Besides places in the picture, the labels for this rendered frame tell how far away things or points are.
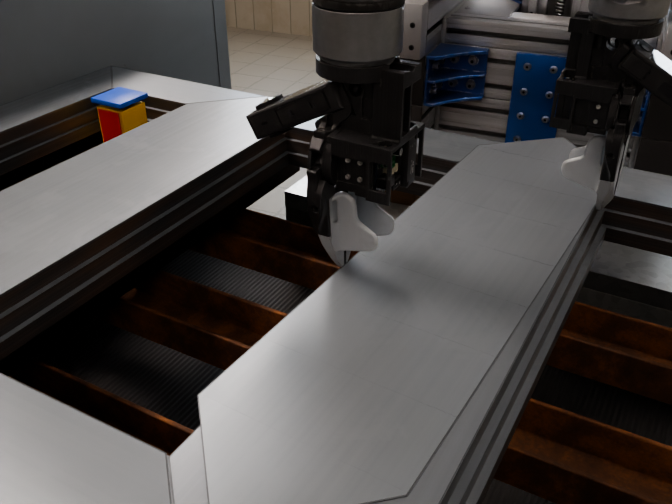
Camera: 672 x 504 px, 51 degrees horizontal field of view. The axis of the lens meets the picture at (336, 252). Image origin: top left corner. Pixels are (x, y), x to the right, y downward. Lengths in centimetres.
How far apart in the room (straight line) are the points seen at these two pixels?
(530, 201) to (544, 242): 9
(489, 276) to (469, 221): 11
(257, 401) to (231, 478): 7
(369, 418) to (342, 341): 9
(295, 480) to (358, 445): 5
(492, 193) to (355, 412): 40
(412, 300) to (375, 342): 7
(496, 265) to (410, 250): 9
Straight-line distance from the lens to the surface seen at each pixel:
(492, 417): 58
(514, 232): 78
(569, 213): 83
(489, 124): 135
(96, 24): 138
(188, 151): 97
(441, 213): 80
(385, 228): 69
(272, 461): 51
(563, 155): 98
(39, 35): 130
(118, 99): 113
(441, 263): 71
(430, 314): 64
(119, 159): 97
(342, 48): 58
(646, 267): 114
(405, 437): 53
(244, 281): 126
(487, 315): 65
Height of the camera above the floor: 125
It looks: 32 degrees down
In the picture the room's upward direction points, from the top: straight up
